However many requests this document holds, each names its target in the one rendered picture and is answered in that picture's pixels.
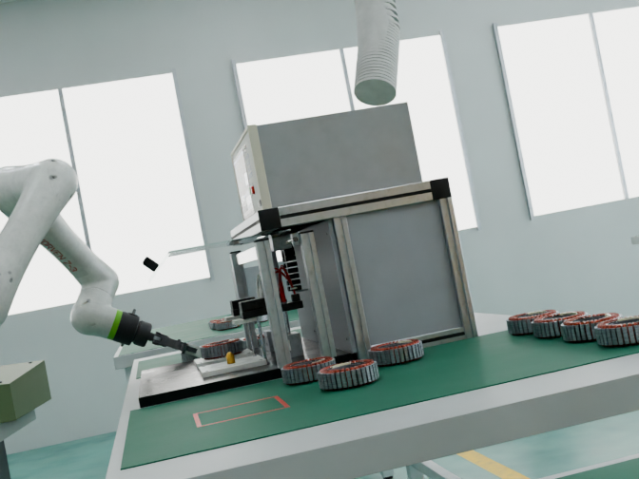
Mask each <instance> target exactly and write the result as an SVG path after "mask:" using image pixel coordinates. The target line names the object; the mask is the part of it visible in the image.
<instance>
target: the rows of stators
mask: <svg viewBox="0 0 639 479"><path fill-rule="evenodd" d="M506 322H507V327H508V332H509V334H512V335H529V334H531V335H532V334H533V335H534V336H535V337H537V338H556V337H560V336H563V339H564V340H567V341H568V342H584V341H585V342H588V341H592V340H595V341H596V340H597V344H599V345H602V346H604V347H620V346H622V347H624V346H626V345H627V346H629V345H630V343H631V345H635V343H636V344H639V316H629V317H627V316H625V317H624V318H623V316H622V315H619V314H618V313H602V314H597V315H596V314H593V315H592V316H591V315H589V313H585V312H584V311H573V312H566V313H561V314H560V313H559V312H558V311H555V310H541V311H537V312H536V311H534V312H530V313H523V314H519V315H515V316H510V317H509V318H508V319H507V320H506Z"/></svg>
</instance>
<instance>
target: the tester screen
mask: <svg viewBox="0 0 639 479"><path fill-rule="evenodd" d="M234 168H235V173H236V179H237V184H238V188H239V194H240V199H241V204H242V195H243V196H244V201H245V203H244V204H242V209H243V208H244V207H245V206H246V205H247V202H246V196H245V192H246V191H247V190H248V188H249V184H248V185H247V186H246V187H244V186H243V181H242V176H243V175H244V173H245V172H246V168H245V162H244V157H243V153H242V152H241V153H240V155H239V156H238V158H237V159H236V161H234ZM253 210H254V208H252V209H251V210H250V211H248V207H247V211H246V212H245V213H244V214H243V217H245V216H247V215H248V214H249V213H250V212H252V211H253Z"/></svg>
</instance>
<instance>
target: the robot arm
mask: <svg viewBox="0 0 639 479"><path fill-rule="evenodd" d="M77 187H78V178H77V175H76V172H75V171H74V169H73V168H72V167H71V166H70V165H69V164H68V163H66V162H64V161H62V160H59V159H46V160H43V161H41V162H38V163H32V164H27V165H16V166H4V167H1V168H0V211H1V212H2V213H3V214H4V215H5V216H6V217H7V218H8V221H7V222H6V224H5V226H4V228H3V229H2V231H1V232H0V326H1V325H2V324H3V323H4V321H5V320H6V318H7V316H8V314H9V311H10V307H11V304H12V302H13V299H14V297H15V295H16V292H17V290H18V287H19V285H20V283H21V280H22V278H23V276H24V274H25V273H26V271H27V269H28V267H29V264H30V262H31V260H32V258H33V256H34V254H35V252H36V250H37V249H38V247H39V245H42V246H43V247H44V248H45V249H46V250H47V251H49V252H50V253H51V254H52V255H53V256H54V257H55V258H56V259H57V260H58V261H59V262H60V263H61V264H62V265H63V266H64V267H65V268H66V269H67V270H68V271H69V272H70V273H71V274H72V275H73V276H74V278H75V279H76V280H77V281H78V282H79V284H80V285H81V291H80V294H79V296H78V297H77V300H76V302H75V304H74V306H73V308H72V310H71V313H70V321H71V324H72V326H73V328H74V329H75V330H76V331H77V332H79V333H80V334H83V335H95V336H100V337H103V338H107V339H110V340H113V341H116V342H119V343H121V346H122V347H123V346H124V345H128V346H129V345H130V344H131V342H133V344H134V345H137V346H141V347H144V346H145V345H146V343H147V341H152V344H154V345H157V346H159V345H160V346H163V347H166V346H167V347H170V348H172V349H175V350H178V351H180V352H182V354H184V353H186V354H191V355H194V356H197V357H199V358H202V354H201V349H200V348H201V347H198V346H195V345H192V344H189V343H185V342H182V341H181V340H180V339H178V340H175V339H172V338H169V336H168V335H163V334H162V333H159V332H156V333H155V334H153V333H151V329H152V324H151V323H149V322H146V321H143V320H142V321H140V317H139V316H137V315H135V313H136V309H133V311H132V313H127V312H124V311H121V310H118V309H115V308H112V307H111V305H112V301H113V299H114V297H115V295H116V292H117V290H118V288H119V277H118V275H117V273H116V272H115V271H114V269H112V268H111V267H110V266H108V265H107V264H106V263H105V262H103V261H102V260H101V259H100V258H99V257H98V256H96V255H95V254H94V252H93V251H92V250H91V249H90V248H89V247H88V246H87V245H86V244H85V243H84V242H83V241H82V240H81V239H80V238H79V237H78V235H77V234H76V233H75V232H74V231H73V230H72V229H71V227H70V226H69V225H68V224H67V222H66V221H65V219H64V218H63V217H62V215H61V214H60V213H61V212H62V210H63V209H64V208H65V206H66V205H67V204H68V202H69V201H70V200H71V199H72V197H73V196H74V195H75V193H76V190H77Z"/></svg>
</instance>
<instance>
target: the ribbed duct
mask: <svg viewBox="0 0 639 479"><path fill-rule="evenodd" d="M354 2H355V8H356V14H357V27H358V57H357V66H356V76H355V86H354V94H355V96H356V98H357V99H358V100H359V101H360V102H362V103H364V104H366V105H377V106H379V105H387V104H389V103H391V102H392V101H393V100H394V99H395V98H396V96H397V69H398V54H399V39H400V31H399V23H398V17H397V6H396V0H354Z"/></svg>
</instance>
